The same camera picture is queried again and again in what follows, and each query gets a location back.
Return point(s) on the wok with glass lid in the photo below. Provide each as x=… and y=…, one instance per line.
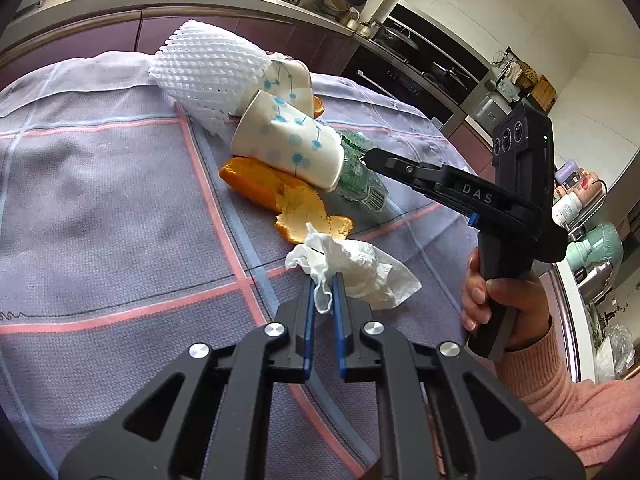
x=400, y=37

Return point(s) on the bamboo steamer basket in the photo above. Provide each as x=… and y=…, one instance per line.
x=336, y=2

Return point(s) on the black built-in oven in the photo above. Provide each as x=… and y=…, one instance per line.
x=400, y=85

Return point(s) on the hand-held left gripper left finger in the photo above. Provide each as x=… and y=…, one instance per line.
x=309, y=320

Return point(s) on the person's right forearm pink sleeve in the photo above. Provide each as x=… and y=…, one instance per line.
x=565, y=400

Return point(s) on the white foam fruit net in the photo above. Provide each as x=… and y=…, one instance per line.
x=210, y=70

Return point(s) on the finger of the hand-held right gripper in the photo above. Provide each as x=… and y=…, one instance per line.
x=390, y=162

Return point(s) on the white tissue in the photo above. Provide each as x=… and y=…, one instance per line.
x=360, y=265

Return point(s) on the orange peel piece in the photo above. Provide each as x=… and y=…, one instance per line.
x=318, y=107
x=305, y=215
x=250, y=180

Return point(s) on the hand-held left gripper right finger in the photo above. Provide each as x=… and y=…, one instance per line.
x=340, y=320

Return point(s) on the person's right hand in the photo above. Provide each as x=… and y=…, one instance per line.
x=530, y=310

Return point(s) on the wooden cutting board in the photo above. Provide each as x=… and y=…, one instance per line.
x=542, y=92

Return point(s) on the blue dotted paper cup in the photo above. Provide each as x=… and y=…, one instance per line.
x=287, y=80
x=285, y=140

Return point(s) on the stainless steel box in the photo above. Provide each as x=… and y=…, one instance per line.
x=485, y=110

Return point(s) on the black gas cooktop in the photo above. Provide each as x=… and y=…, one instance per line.
x=425, y=62

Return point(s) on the black pan with lid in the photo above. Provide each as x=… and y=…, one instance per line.
x=450, y=74

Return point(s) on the mint green thermos jug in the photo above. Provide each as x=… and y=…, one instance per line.
x=600, y=245

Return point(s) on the purple kitchen cabinets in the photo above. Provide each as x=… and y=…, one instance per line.
x=200, y=35

